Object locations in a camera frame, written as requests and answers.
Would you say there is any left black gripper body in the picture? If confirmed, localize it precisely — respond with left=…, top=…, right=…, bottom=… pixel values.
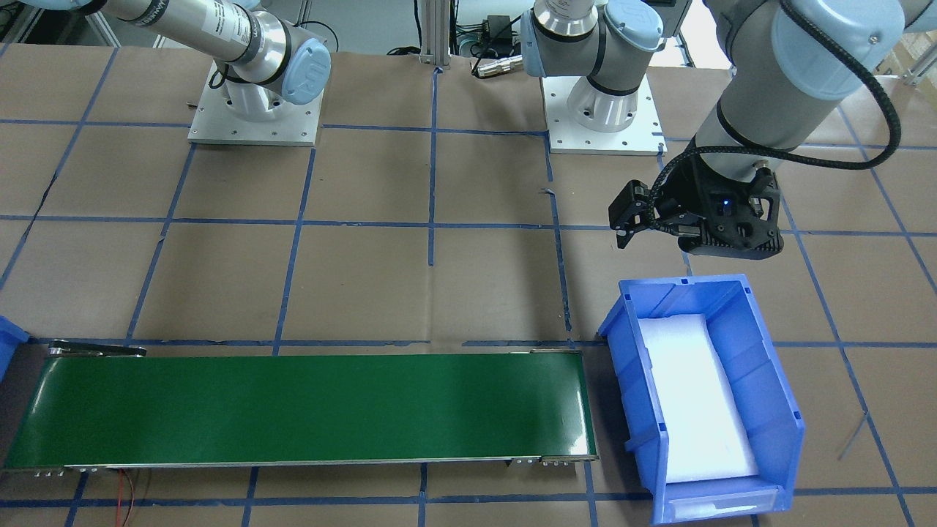
left=649, top=151, right=715, bottom=250

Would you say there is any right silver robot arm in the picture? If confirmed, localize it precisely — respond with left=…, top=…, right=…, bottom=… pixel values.
left=28, top=1, right=332, bottom=122

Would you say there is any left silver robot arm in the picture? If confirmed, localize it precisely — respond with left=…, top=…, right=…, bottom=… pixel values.
left=520, top=1, right=935, bottom=260

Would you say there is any white foam pad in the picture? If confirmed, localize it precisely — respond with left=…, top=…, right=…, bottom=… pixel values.
left=638, top=314, right=758, bottom=483

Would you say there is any blue plastic bin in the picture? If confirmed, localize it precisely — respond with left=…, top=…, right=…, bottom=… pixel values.
left=598, top=274, right=805, bottom=525
left=0, top=315, right=30, bottom=381

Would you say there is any green conveyor belt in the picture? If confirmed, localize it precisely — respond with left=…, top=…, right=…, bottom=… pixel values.
left=3, top=351, right=598, bottom=471

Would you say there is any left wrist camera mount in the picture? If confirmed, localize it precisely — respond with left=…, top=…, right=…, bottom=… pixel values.
left=669, top=156, right=784, bottom=261

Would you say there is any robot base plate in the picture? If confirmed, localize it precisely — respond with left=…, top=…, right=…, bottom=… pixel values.
left=187, top=64, right=324, bottom=147
left=542, top=76, right=667, bottom=156

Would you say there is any aluminium frame post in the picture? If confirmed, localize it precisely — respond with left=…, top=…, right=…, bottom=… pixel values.
left=417, top=1, right=454, bottom=70

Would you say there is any red black conveyor wire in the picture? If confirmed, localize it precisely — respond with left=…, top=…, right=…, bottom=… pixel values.
left=117, top=470, right=136, bottom=527

